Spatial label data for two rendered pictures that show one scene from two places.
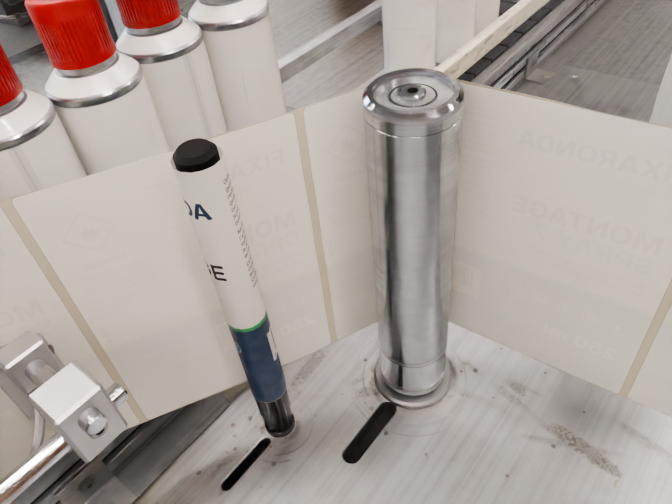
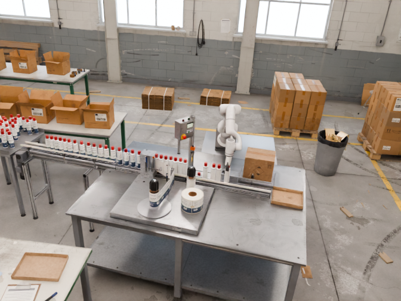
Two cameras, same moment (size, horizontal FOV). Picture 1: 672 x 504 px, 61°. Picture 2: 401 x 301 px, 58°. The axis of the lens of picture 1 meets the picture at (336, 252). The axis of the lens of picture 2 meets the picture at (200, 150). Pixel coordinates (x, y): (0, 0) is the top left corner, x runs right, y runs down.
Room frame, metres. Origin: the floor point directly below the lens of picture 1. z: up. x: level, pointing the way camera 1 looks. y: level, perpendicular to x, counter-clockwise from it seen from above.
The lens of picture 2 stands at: (-1.13, -2.75, 2.92)
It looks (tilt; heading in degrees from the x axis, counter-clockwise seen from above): 28 degrees down; 59
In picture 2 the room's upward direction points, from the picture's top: 3 degrees clockwise
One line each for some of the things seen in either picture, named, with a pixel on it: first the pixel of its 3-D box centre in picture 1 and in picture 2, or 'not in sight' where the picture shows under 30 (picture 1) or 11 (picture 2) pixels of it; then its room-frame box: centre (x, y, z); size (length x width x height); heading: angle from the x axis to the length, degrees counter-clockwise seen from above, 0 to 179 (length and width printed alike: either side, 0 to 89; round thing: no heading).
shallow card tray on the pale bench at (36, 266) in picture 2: not in sight; (41, 266); (-1.11, -0.52, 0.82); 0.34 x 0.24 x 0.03; 150
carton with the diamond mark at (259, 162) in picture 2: not in sight; (259, 165); (1.12, -0.23, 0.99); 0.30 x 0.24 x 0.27; 137
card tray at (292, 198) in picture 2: not in sight; (287, 197); (1.15, -0.68, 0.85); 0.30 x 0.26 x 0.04; 137
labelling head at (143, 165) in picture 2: not in sight; (148, 163); (0.05, 0.23, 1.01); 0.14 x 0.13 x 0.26; 137
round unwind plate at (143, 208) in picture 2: not in sight; (154, 207); (-0.12, -0.31, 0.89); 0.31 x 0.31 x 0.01
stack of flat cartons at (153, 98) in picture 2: not in sight; (158, 98); (1.80, 4.02, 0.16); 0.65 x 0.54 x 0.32; 149
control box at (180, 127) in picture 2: not in sight; (184, 128); (0.40, 0.14, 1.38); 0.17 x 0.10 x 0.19; 12
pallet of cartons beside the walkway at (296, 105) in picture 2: not in sight; (295, 103); (3.86, 2.10, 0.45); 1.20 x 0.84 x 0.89; 56
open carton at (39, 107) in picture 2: not in sight; (37, 106); (-0.73, 2.33, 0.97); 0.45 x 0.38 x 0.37; 57
